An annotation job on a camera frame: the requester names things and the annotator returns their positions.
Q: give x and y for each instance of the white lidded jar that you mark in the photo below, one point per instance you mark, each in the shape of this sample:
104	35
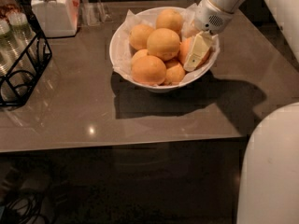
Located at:
57	18

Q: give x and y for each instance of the white paper bowl liner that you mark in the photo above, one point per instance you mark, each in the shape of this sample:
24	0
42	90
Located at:
160	50

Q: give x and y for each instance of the stacked clear cups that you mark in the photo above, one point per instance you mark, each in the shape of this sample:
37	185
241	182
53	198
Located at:
11	79
26	39

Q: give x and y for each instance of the snack packet in rack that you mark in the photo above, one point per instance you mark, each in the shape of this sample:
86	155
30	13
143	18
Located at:
7	7

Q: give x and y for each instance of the white ceramic bowl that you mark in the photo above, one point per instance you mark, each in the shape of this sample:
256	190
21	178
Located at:
121	52

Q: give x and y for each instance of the black wire rack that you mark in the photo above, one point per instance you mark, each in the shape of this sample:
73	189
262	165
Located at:
43	58

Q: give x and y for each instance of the small left hidden orange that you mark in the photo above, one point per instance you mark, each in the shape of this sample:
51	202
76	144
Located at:
139	54

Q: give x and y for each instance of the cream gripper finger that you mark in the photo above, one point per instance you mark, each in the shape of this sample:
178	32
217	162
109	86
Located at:
199	47
189	31

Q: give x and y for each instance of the front right small orange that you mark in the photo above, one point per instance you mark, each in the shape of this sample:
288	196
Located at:
174	72

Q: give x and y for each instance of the stacked clear cups left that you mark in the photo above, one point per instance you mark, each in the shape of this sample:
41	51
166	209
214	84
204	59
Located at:
11	79

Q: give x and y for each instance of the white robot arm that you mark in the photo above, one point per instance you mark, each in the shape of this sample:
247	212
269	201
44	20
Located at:
269	183

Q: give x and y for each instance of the stacked clear cups right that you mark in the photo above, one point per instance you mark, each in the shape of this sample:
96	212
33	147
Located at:
26	39

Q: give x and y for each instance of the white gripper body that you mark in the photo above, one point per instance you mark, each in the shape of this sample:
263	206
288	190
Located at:
209	19

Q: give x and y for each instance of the clear acrylic stand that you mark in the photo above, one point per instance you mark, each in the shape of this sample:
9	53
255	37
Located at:
94	12

